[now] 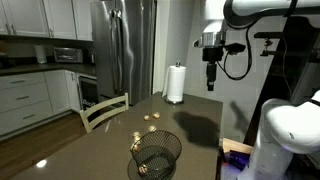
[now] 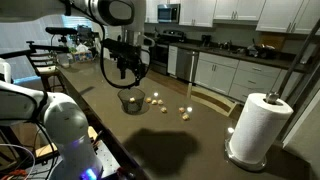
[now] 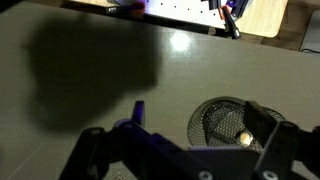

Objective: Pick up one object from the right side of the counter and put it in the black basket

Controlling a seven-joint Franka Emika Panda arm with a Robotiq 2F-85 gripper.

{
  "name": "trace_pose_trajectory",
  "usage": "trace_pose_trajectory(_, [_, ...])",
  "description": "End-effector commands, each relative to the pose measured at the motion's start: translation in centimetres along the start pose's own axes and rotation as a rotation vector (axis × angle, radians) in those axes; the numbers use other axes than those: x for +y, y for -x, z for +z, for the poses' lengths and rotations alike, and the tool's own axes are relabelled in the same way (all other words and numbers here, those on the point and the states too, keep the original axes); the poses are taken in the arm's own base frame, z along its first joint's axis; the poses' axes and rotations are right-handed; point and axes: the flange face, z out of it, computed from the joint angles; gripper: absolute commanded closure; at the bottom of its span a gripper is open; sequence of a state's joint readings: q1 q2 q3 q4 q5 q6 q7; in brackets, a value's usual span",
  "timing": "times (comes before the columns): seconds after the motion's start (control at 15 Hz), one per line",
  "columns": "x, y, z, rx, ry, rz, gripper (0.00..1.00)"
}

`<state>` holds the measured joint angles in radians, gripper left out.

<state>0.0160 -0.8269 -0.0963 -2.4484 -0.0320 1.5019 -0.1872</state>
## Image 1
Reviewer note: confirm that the white cabinets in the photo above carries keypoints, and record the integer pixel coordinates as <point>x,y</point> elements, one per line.
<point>58,19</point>
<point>29,98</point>

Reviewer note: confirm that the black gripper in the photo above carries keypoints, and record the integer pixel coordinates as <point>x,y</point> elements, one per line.
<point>211,55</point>

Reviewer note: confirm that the silver toaster oven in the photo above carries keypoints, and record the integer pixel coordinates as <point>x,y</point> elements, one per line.
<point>68,55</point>

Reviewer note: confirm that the white paper towel roll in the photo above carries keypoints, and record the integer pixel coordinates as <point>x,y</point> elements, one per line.
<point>174,83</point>

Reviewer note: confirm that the white canister on counter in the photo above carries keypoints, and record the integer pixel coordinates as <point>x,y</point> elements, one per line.
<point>40,54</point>

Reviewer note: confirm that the tan walnut beside basket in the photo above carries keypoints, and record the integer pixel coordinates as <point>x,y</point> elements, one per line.
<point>134,147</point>

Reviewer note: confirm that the black wire mesh basket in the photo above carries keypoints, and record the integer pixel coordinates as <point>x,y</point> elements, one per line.
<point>159,151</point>

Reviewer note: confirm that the stainless steel refrigerator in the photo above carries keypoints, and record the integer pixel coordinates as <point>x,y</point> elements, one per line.
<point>123,33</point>

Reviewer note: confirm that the tan walnut inside basket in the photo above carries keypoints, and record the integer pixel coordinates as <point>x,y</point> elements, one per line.
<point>143,169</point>

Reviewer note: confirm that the tan walnut middle counter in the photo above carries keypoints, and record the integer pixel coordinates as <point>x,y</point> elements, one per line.
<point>152,128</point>

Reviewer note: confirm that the white lower cabinets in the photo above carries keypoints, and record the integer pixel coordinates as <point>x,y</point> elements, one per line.
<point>29,98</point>

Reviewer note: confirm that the tan walnut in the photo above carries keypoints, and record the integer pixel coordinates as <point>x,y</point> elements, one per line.
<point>147,118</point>
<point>136,136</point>
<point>156,115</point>
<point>143,169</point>
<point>134,147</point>

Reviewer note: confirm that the white wooden chair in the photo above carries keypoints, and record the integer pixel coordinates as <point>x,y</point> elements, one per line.
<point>96,114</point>

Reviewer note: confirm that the tan walnut on counter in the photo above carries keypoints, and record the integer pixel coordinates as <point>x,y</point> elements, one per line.
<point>147,118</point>

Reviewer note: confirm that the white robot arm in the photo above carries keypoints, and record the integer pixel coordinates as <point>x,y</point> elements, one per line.
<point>284,129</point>

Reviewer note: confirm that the black dishwasher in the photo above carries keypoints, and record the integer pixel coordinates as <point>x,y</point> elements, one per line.
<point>88,91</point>

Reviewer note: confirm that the white upper cabinets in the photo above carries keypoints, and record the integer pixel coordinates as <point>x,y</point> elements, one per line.
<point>58,19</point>

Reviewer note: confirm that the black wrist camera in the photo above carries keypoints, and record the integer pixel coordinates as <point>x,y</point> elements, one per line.
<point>235,48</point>

